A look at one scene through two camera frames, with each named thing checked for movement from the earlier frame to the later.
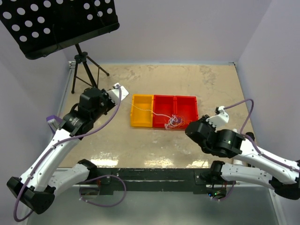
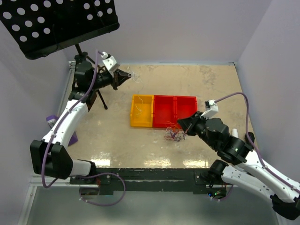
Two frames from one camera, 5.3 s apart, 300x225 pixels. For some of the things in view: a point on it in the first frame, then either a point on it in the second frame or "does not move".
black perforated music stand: x=41 y=27 does not move
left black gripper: x=105 y=94 to x=120 y=79
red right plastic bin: x=186 y=107 does not move
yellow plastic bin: x=141 y=113 does not move
